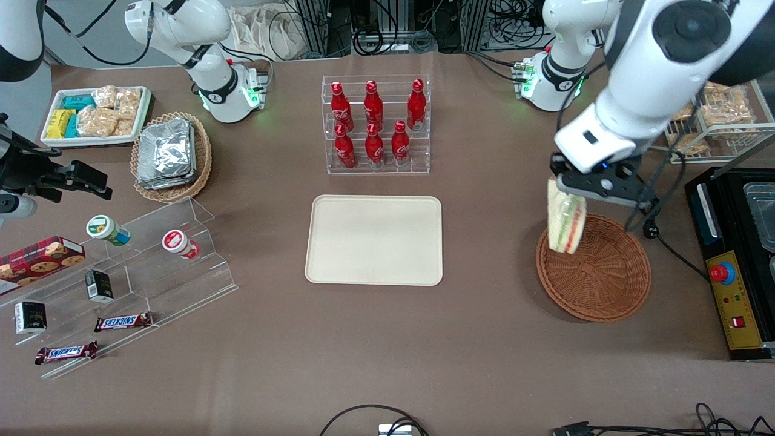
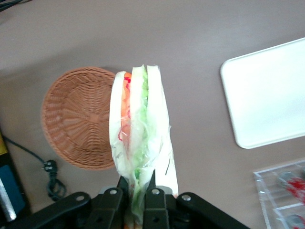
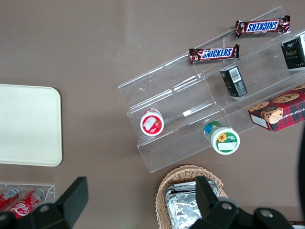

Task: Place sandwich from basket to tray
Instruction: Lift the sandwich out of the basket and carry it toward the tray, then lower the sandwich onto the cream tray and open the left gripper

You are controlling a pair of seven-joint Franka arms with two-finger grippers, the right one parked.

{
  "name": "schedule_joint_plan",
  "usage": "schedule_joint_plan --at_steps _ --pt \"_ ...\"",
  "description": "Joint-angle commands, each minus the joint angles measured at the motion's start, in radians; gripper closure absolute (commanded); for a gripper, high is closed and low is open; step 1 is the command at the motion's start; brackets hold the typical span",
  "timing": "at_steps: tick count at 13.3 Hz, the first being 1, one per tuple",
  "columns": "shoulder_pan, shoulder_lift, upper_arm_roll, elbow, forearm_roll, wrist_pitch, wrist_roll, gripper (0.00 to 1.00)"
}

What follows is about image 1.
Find black tangled cable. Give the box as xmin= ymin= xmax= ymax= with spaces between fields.
xmin=695 ymin=402 xmax=775 ymax=436

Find red cola bottle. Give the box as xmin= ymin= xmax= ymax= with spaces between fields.
xmin=391 ymin=121 xmax=411 ymax=167
xmin=330 ymin=81 xmax=354 ymax=131
xmin=407 ymin=79 xmax=427 ymax=131
xmin=334 ymin=124 xmax=357 ymax=170
xmin=364 ymin=80 xmax=384 ymax=129
xmin=364 ymin=123 xmax=385 ymax=168

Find black power cable with plug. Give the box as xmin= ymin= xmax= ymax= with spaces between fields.
xmin=624 ymin=203 xmax=710 ymax=281

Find black left base cables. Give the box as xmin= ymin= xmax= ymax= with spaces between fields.
xmin=465 ymin=50 xmax=524 ymax=83

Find clear plastic container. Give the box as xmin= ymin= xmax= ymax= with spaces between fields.
xmin=743 ymin=180 xmax=775 ymax=253

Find silver foil packet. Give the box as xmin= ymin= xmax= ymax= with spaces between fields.
xmin=136 ymin=121 xmax=198 ymax=191
xmin=138 ymin=118 xmax=193 ymax=182

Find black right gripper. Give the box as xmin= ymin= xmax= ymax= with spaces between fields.
xmin=0 ymin=114 xmax=114 ymax=203

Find round brown wicker basket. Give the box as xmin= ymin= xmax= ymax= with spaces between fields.
xmin=535 ymin=212 xmax=653 ymax=323

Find tan oval wicker basket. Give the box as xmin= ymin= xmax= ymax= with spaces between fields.
xmin=130 ymin=111 xmax=213 ymax=203

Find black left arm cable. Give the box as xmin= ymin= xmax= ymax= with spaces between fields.
xmin=624 ymin=136 xmax=688 ymax=232

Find green lidded cup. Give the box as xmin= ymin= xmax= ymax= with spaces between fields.
xmin=85 ymin=214 xmax=131 ymax=247

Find white rectangular snack tray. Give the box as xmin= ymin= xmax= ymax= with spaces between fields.
xmin=40 ymin=86 xmax=153 ymax=148

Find clear acrylic bottle rack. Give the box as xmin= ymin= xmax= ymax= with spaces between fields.
xmin=321 ymin=74 xmax=432 ymax=176

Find brown snickers bar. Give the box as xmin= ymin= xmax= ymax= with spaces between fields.
xmin=94 ymin=312 xmax=154 ymax=333
xmin=35 ymin=341 xmax=99 ymax=365

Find black cable bundle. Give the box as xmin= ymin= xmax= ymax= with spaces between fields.
xmin=353 ymin=27 xmax=438 ymax=56

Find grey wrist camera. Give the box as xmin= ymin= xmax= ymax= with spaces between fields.
xmin=584 ymin=165 xmax=649 ymax=210
xmin=0 ymin=193 xmax=38 ymax=220

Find black connector with cable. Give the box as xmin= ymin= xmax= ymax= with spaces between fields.
xmin=550 ymin=421 xmax=775 ymax=436

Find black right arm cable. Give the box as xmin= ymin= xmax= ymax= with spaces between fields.
xmin=44 ymin=0 xmax=153 ymax=67

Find clear acrylic stepped shelf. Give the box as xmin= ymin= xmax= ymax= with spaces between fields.
xmin=0 ymin=196 xmax=239 ymax=381

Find triangle sandwich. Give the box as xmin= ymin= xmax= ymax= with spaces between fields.
xmin=547 ymin=178 xmax=587 ymax=254

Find red lidded cup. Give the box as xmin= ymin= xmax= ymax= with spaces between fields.
xmin=162 ymin=229 xmax=200 ymax=260

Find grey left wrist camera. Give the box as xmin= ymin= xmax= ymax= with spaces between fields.
xmin=584 ymin=165 xmax=649 ymax=210

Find beige plastic tray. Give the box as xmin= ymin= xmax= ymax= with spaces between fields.
xmin=305 ymin=194 xmax=444 ymax=286

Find red cookie box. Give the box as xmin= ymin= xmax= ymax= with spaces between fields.
xmin=0 ymin=236 xmax=86 ymax=287

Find black looped cable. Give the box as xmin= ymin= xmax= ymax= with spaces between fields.
xmin=319 ymin=404 xmax=431 ymax=436

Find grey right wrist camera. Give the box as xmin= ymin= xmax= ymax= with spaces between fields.
xmin=0 ymin=193 xmax=38 ymax=220

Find yellow snack pack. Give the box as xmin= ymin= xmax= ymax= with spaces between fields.
xmin=46 ymin=109 xmax=76 ymax=139

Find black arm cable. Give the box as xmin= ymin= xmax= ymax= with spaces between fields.
xmin=44 ymin=0 xmax=153 ymax=67
xmin=624 ymin=136 xmax=688 ymax=232

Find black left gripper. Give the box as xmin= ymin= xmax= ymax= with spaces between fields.
xmin=549 ymin=151 xmax=644 ymax=199

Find small black box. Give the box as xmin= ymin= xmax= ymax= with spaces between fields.
xmin=84 ymin=269 xmax=114 ymax=303

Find cream cloth bag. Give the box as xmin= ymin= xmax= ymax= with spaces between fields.
xmin=227 ymin=3 xmax=317 ymax=61

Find black machine with yellow panel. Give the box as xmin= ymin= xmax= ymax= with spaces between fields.
xmin=685 ymin=167 xmax=775 ymax=362

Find white wire rack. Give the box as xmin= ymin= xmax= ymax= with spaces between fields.
xmin=653 ymin=79 xmax=775 ymax=165

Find black and white box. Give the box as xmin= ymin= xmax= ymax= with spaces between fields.
xmin=14 ymin=300 xmax=48 ymax=335

